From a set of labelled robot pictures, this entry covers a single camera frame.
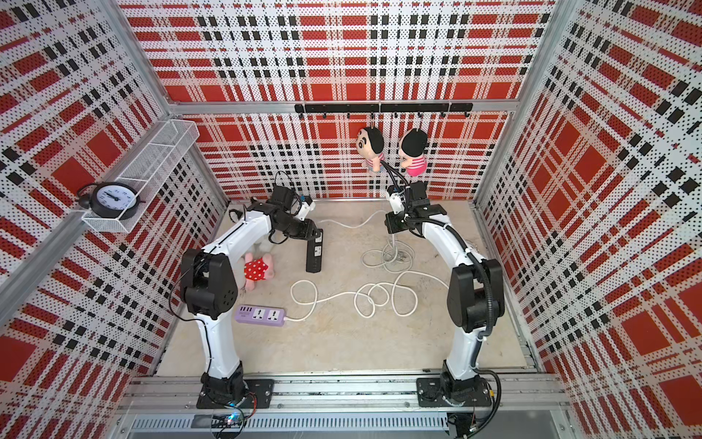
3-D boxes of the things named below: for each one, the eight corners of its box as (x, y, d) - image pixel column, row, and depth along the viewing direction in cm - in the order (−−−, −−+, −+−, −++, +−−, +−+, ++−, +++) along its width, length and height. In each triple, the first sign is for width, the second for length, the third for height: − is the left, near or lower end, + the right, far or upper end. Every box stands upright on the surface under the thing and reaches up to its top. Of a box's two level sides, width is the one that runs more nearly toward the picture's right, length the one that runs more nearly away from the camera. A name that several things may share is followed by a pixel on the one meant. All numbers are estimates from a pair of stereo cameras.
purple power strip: (234, 323, 89) (230, 320, 86) (240, 307, 92) (237, 303, 89) (284, 327, 88) (281, 323, 85) (288, 310, 91) (286, 307, 89)
